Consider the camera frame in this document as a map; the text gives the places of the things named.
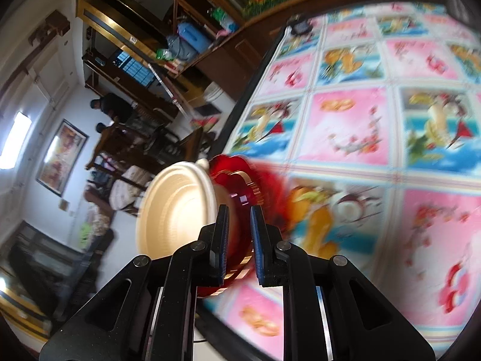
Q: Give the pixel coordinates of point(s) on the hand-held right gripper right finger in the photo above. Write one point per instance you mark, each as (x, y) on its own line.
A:
(257, 244)

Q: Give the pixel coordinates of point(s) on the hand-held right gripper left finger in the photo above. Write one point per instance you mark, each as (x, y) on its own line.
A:
(221, 244)

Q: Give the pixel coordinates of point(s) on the red scalloped glass plate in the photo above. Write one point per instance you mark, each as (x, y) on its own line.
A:
(240, 195)

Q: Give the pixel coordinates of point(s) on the cream ribbed plastic bowl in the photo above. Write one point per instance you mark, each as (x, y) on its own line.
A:
(176, 210)

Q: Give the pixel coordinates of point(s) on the red scalloped plate with sticker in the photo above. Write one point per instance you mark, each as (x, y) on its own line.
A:
(225, 163)

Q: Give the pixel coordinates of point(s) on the white bowl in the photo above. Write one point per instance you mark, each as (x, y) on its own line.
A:
(203, 164)

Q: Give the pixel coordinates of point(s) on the small wooden side table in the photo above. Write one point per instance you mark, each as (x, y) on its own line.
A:
(191, 143)

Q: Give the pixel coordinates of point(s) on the dark wooden chair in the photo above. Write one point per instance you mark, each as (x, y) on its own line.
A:
(127, 191)

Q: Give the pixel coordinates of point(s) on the colourful printed tablecloth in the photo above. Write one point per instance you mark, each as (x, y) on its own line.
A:
(345, 131)

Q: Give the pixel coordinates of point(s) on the white plastic bucket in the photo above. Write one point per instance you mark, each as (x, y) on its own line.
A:
(213, 92)

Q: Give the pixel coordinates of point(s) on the mop with pink head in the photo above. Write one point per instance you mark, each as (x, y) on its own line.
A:
(171, 94)

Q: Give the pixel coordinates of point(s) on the dark sofa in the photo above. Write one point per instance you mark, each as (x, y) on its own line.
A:
(45, 270)

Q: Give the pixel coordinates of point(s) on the green plastic bag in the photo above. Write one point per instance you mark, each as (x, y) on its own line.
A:
(163, 54)

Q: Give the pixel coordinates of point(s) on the blue thermos flask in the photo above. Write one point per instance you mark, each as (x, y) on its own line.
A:
(193, 37)

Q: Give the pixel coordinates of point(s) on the pink cloth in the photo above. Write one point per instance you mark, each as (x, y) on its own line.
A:
(224, 32)

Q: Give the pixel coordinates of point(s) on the framed wall picture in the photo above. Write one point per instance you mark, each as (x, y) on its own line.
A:
(62, 158)

